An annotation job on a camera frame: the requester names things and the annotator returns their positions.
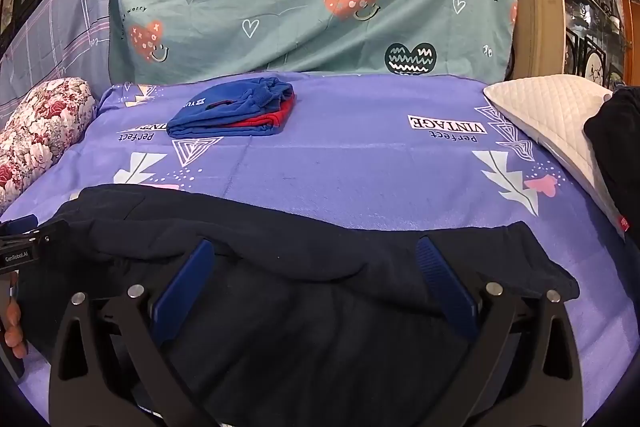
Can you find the purple printed bedsheet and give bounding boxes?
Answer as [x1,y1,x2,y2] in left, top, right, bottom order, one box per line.
[0,72,640,427]

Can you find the white quilted pillow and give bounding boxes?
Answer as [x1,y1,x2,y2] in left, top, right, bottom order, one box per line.
[482,74,633,238]

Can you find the folded blue and red pants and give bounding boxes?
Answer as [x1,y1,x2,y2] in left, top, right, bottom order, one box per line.
[166,77,296,138]

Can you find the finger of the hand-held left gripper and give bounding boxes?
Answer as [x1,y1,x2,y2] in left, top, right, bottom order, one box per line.
[0,214,40,235]

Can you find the person's left hand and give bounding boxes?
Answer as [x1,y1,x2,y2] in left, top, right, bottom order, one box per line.
[0,274,27,360]

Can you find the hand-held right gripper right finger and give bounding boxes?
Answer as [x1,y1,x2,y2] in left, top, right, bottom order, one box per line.
[416,234,587,427]

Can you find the floral bolster pillow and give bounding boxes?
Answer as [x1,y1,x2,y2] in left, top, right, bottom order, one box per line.
[0,77,98,212]

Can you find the grey plaid sheet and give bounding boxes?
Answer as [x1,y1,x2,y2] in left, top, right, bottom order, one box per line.
[0,0,126,118]

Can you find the dark navy pants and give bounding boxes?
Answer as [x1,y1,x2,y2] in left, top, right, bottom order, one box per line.
[20,184,581,427]

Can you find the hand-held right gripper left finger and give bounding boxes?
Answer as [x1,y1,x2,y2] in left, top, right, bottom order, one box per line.
[48,239,221,427]

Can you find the black cloth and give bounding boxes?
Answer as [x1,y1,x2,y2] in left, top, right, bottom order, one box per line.
[582,86,640,228]

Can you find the decorative white plate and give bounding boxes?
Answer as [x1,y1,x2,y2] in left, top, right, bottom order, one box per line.
[585,52,609,86]

